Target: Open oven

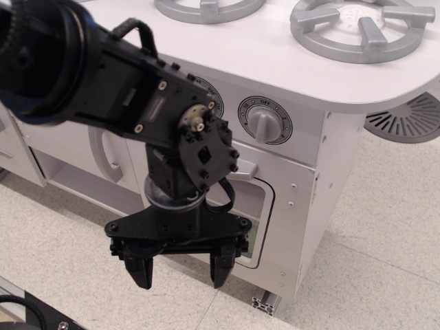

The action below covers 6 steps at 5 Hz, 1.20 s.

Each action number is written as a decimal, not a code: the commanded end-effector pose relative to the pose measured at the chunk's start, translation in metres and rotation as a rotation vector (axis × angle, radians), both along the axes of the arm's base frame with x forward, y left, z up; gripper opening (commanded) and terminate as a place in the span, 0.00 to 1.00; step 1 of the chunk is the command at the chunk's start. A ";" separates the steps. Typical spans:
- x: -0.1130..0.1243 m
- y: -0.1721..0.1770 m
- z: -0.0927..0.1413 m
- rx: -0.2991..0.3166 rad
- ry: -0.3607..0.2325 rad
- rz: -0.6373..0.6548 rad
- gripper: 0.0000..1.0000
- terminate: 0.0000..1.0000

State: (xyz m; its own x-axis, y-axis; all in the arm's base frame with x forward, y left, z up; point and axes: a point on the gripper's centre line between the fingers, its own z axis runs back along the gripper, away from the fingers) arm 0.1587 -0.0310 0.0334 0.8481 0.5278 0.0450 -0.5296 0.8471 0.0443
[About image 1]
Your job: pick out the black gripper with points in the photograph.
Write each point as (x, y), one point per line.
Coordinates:
(141, 236)

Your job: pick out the grey oven door handle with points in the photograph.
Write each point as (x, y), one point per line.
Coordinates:
(245, 172)

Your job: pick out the white oven door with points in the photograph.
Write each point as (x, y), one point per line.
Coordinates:
(276, 257)

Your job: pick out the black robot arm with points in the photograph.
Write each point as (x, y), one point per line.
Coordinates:
(58, 65)

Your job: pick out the white cabinet door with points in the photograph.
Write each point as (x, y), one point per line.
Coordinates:
(69, 142)

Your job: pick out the right grey stove knob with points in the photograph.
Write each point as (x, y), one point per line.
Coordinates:
(265, 120)

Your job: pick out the grey stove knob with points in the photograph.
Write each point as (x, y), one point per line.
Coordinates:
(265, 120)
(219, 105)

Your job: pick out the middle grey stove knob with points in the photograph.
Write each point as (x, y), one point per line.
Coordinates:
(219, 105)

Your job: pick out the white toy kitchen stove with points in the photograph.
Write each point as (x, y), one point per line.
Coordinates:
(327, 101)

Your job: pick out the middle grey burner grate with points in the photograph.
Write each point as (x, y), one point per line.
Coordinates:
(208, 12)

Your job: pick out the grey burner grate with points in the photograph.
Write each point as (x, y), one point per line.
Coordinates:
(353, 31)
(208, 12)

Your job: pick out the grey slotted round disc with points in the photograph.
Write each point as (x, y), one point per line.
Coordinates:
(416, 121)

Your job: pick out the right grey burner grate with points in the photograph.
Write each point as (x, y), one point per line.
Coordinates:
(353, 31)

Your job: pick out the aluminium extrusion rail foot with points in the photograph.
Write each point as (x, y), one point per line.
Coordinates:
(266, 301)

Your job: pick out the grey cabinet door handle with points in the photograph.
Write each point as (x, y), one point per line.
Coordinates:
(109, 170)

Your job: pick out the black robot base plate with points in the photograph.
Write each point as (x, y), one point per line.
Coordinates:
(25, 311)

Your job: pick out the aluminium frame rail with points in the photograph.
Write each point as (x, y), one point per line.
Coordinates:
(8, 288)

